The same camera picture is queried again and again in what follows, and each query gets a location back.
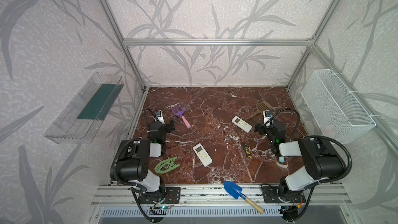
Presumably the purple toy garden fork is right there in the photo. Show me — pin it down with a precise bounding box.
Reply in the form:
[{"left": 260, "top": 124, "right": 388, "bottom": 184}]
[{"left": 171, "top": 104, "right": 192, "bottom": 129}]

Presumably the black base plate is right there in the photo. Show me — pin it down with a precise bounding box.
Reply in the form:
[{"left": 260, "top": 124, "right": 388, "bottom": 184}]
[
  {"left": 260, "top": 184, "right": 306, "bottom": 205},
  {"left": 138, "top": 187, "right": 181, "bottom": 205}
]

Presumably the black yellow screwdriver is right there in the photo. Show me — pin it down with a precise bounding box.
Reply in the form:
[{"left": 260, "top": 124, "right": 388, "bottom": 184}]
[{"left": 241, "top": 142, "right": 251, "bottom": 158}]

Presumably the green plastic hanger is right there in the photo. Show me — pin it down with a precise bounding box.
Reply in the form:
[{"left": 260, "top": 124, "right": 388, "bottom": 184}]
[{"left": 154, "top": 157, "right": 180, "bottom": 174}]

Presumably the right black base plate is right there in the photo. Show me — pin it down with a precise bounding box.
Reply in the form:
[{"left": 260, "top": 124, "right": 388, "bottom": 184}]
[{"left": 260, "top": 184, "right": 306, "bottom": 205}]

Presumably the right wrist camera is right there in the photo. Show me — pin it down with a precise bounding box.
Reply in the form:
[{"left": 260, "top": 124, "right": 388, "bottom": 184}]
[{"left": 263, "top": 111, "right": 273, "bottom": 126}]

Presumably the aluminium front rail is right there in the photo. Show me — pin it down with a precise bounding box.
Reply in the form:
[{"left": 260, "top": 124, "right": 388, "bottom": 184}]
[{"left": 90, "top": 184, "right": 352, "bottom": 207}]

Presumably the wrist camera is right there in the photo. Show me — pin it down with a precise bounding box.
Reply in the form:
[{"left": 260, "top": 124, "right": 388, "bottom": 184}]
[
  {"left": 154, "top": 111, "right": 165, "bottom": 124},
  {"left": 263, "top": 111, "right": 273, "bottom": 126}
]

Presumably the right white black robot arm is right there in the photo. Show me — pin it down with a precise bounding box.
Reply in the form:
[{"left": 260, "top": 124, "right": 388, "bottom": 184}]
[{"left": 255, "top": 120, "right": 353, "bottom": 203}]

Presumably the white remote control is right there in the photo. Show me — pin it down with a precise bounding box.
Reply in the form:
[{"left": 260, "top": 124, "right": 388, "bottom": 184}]
[
  {"left": 232, "top": 116, "right": 252, "bottom": 133},
  {"left": 193, "top": 144, "right": 213, "bottom": 167}
]

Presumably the clear plastic wall bin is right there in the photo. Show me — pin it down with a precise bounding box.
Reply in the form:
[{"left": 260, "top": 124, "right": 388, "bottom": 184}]
[{"left": 44, "top": 72, "right": 124, "bottom": 144}]

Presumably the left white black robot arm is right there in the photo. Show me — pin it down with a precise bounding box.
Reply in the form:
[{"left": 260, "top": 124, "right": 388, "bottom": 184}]
[{"left": 110, "top": 120, "right": 175, "bottom": 198}]

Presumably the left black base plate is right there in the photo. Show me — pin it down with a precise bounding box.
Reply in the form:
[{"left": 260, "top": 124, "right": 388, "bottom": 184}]
[{"left": 138, "top": 187, "right": 181, "bottom": 205}]

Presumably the white wire basket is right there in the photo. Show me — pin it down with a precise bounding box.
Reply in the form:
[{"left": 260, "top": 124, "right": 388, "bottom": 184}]
[{"left": 301, "top": 69, "right": 376, "bottom": 144}]

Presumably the blue shovel wooden handle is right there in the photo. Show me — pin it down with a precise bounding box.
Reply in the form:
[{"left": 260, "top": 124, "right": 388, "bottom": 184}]
[{"left": 223, "top": 181, "right": 264, "bottom": 214}]

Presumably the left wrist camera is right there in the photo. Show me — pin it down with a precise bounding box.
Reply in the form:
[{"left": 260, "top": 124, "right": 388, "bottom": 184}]
[{"left": 154, "top": 111, "right": 165, "bottom": 124}]

